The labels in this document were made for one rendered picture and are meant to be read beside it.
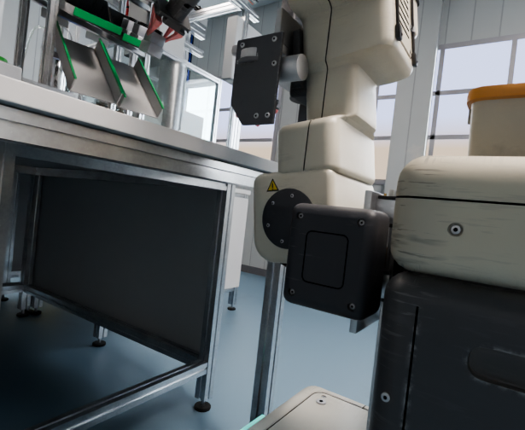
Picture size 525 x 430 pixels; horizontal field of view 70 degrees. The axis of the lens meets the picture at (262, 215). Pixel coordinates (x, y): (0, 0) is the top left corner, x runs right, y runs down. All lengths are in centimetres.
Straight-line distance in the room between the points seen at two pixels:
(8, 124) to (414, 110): 334
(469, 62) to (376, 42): 310
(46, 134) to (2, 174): 30
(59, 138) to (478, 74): 343
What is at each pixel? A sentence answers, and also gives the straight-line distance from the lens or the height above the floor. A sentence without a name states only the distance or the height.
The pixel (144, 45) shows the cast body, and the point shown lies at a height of 116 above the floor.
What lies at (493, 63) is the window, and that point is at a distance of 374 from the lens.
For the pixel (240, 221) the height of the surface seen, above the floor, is 64.
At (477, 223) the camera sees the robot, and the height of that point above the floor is 75.
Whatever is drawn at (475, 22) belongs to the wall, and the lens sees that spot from 392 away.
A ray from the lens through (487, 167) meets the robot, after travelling 40.
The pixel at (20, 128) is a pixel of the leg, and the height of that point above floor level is 81.
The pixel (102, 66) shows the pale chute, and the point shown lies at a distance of 133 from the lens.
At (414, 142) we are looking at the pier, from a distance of 356.
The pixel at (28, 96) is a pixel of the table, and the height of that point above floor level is 84.
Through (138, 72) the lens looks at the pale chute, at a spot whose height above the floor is 116.
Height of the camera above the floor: 74
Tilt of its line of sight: 1 degrees down
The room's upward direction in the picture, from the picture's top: 6 degrees clockwise
